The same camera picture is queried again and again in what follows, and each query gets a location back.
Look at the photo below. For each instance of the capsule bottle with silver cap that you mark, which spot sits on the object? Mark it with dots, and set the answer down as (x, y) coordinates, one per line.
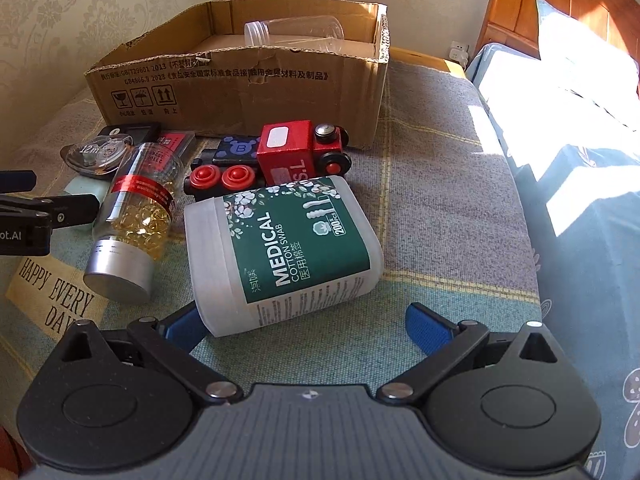
(135, 210)

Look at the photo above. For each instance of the black digital device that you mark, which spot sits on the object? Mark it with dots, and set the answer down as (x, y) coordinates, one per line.
(135, 132)

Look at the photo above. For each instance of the brown cardboard box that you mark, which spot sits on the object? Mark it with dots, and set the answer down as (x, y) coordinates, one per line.
(225, 105)

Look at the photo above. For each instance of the red card case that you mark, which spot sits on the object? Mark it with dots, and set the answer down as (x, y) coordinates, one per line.
(175, 141)

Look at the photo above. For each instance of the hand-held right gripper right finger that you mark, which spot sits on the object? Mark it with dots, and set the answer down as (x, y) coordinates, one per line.
(429, 331)

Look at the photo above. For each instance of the cotton swab box green label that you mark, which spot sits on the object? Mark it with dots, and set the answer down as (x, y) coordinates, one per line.
(300, 250)

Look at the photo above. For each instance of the wooden bed headboard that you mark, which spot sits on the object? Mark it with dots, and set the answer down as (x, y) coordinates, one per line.
(520, 0)

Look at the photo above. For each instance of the clear round tape case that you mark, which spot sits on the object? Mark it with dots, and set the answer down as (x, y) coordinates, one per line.
(95, 157)

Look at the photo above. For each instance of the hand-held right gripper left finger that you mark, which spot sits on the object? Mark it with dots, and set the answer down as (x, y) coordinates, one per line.
(182, 329)

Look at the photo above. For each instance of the red toy train engine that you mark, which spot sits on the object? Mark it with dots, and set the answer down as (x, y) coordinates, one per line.
(290, 155)

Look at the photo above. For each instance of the blue patterned duvet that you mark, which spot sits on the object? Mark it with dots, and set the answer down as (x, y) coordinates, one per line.
(575, 260)

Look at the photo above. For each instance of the mint green case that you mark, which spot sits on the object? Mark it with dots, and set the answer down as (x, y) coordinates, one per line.
(86, 188)

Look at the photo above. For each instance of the light blue pillow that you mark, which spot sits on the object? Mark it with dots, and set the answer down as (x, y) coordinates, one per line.
(585, 65)

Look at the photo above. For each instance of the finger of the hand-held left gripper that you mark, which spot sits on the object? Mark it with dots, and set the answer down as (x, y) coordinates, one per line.
(65, 210)
(17, 181)

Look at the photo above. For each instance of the clear plastic jar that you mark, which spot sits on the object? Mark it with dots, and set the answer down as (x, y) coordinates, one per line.
(300, 30)

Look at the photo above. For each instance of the white wall socket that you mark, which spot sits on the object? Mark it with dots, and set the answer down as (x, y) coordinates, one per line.
(457, 52)

